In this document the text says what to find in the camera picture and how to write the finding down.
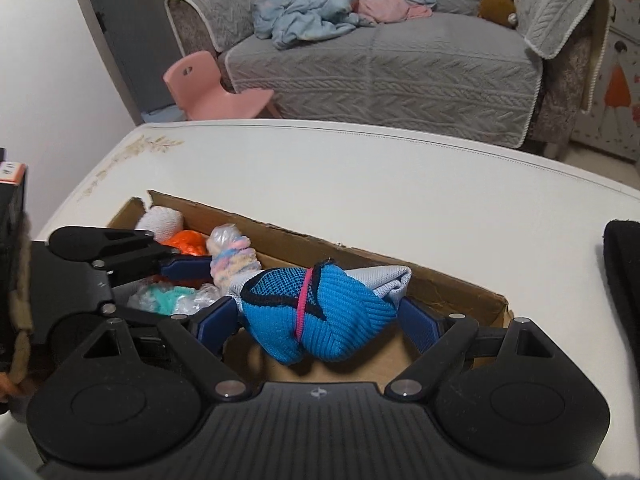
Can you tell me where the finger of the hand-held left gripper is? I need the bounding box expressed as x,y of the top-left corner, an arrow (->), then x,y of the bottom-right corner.
46,226 -> 214,282
100,301 -> 173,323

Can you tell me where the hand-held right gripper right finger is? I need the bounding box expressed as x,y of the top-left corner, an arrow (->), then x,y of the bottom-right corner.
384,297 -> 557,403

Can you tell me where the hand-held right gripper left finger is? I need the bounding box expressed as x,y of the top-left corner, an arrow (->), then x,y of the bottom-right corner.
70,296 -> 252,403

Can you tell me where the pastel striped sock bundle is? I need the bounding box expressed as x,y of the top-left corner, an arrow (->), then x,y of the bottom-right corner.
206,224 -> 262,297

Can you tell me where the cardboard box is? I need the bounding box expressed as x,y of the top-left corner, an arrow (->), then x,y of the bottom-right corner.
107,190 -> 515,386

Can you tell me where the blue sock bundle pink band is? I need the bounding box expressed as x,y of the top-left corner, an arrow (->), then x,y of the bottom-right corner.
239,259 -> 413,365

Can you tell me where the person's left forearm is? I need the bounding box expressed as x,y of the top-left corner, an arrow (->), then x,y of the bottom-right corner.
0,212 -> 35,401

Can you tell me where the small orange plastic bundle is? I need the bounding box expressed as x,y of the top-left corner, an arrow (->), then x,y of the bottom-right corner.
164,230 -> 211,259

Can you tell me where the white fluffy bundle teal tie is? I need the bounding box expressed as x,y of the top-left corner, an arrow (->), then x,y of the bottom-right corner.
127,282 -> 223,317

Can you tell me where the white fluffy sock bundle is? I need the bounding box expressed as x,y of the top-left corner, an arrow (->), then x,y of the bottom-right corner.
136,205 -> 185,244

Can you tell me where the pink child chair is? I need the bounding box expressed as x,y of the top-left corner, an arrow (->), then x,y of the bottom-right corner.
162,51 -> 281,122

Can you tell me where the black cloth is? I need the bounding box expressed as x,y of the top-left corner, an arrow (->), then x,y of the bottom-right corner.
602,219 -> 640,356

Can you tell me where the grey door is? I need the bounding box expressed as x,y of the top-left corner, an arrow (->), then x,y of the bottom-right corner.
80,0 -> 196,126

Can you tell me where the grey sofa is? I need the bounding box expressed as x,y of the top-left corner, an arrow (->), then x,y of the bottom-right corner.
165,0 -> 616,153

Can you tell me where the grey knitted armrest cover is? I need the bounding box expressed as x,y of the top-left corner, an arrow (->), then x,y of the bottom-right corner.
515,0 -> 609,59
166,0 -> 268,54

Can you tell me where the blue and pink blanket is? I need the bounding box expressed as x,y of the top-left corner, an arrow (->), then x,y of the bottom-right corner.
252,0 -> 436,50

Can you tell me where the refrigerator with flower decals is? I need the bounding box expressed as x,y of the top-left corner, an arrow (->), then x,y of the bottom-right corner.
570,0 -> 640,161

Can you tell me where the brown plush toy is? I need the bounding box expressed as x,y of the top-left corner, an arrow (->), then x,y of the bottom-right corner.
477,0 -> 519,29

